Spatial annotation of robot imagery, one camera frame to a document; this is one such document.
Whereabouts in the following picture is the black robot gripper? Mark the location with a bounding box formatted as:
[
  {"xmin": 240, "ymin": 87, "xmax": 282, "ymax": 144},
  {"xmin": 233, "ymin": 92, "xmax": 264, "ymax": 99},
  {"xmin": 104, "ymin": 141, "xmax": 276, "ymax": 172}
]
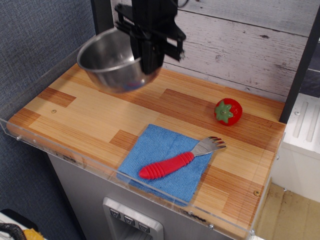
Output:
[{"xmin": 114, "ymin": 0, "xmax": 186, "ymax": 75}]

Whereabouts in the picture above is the silver metal pot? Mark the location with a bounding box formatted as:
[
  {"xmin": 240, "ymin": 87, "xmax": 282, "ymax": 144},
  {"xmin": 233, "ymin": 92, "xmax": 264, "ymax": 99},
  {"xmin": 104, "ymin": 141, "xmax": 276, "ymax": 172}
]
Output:
[{"xmin": 77, "ymin": 28, "xmax": 160, "ymax": 94}]

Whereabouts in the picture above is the blue cloth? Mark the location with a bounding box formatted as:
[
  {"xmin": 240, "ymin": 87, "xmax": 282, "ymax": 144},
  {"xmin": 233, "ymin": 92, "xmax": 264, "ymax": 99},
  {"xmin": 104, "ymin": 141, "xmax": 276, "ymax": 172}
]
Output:
[{"xmin": 116, "ymin": 123, "xmax": 214, "ymax": 203}]

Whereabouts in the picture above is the red toy strawberry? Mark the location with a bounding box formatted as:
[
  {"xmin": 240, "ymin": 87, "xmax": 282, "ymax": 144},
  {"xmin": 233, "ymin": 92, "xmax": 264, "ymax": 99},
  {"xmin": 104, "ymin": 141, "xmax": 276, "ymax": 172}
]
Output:
[{"xmin": 214, "ymin": 98, "xmax": 243, "ymax": 126}]

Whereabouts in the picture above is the clear acrylic table guard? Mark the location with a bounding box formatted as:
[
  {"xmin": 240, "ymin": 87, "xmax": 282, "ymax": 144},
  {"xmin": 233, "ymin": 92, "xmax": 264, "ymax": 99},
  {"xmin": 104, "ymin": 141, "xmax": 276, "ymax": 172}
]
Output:
[{"xmin": 0, "ymin": 31, "xmax": 288, "ymax": 240}]

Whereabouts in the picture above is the grey cabinet with buttons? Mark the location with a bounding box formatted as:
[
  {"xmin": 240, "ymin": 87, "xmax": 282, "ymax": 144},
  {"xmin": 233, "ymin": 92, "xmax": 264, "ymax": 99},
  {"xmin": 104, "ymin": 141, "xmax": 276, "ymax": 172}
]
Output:
[{"xmin": 49, "ymin": 155, "xmax": 228, "ymax": 240}]

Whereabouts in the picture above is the black vertical post left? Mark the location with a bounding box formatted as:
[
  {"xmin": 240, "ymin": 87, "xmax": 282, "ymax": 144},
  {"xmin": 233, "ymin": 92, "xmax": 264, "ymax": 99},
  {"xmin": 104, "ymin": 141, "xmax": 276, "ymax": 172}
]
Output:
[{"xmin": 90, "ymin": 0, "xmax": 115, "ymax": 36}]

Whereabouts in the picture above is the black vertical post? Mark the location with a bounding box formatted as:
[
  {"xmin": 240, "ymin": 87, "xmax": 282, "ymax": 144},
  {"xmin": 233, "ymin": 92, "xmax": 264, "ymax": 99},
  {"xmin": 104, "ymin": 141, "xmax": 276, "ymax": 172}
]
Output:
[
  {"xmin": 279, "ymin": 7, "xmax": 320, "ymax": 124},
  {"xmin": 90, "ymin": 0, "xmax": 115, "ymax": 36}
]

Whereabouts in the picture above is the red handled metal fork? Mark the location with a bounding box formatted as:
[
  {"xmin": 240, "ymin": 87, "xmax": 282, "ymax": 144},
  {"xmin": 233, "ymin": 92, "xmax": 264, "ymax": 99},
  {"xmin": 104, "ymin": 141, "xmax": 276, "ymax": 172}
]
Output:
[{"xmin": 138, "ymin": 136, "xmax": 227, "ymax": 180}]

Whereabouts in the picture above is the black vertical post right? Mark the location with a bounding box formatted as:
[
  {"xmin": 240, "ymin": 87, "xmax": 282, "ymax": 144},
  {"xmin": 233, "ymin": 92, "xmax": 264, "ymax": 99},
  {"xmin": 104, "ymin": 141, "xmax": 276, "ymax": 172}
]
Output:
[{"xmin": 279, "ymin": 7, "xmax": 320, "ymax": 124}]

